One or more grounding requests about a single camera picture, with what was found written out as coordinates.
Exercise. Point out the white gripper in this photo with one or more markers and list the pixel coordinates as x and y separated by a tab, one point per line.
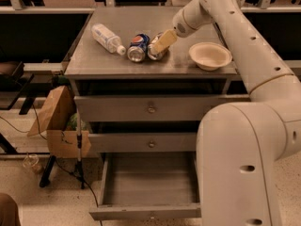
180	24

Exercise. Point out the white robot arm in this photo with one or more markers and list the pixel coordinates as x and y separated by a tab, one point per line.
238	143

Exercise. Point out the blue pepsi can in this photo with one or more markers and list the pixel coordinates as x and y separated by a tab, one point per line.
138	48

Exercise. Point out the top grey drawer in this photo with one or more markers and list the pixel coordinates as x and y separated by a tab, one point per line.
150	107

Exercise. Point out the grey drawer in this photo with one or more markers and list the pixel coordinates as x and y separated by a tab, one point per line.
150	107
143	142

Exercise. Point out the middle grey drawer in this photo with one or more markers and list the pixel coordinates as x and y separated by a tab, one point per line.
143	142

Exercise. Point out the open bottom drawer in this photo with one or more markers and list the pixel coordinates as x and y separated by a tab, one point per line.
148	186

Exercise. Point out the white paper bowl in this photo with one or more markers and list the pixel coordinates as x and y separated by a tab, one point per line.
210	56

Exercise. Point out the clear plastic water bottle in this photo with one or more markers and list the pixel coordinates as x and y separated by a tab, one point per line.
108	39

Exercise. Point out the brown cardboard box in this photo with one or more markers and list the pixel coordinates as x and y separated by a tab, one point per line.
53	118

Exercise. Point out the black stand at left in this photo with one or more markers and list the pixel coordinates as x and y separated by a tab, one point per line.
14	84

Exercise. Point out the clear glass jar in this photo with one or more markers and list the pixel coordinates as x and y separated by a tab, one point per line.
32	162

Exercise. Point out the brown object bottom left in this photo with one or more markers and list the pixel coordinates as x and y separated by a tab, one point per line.
9	213

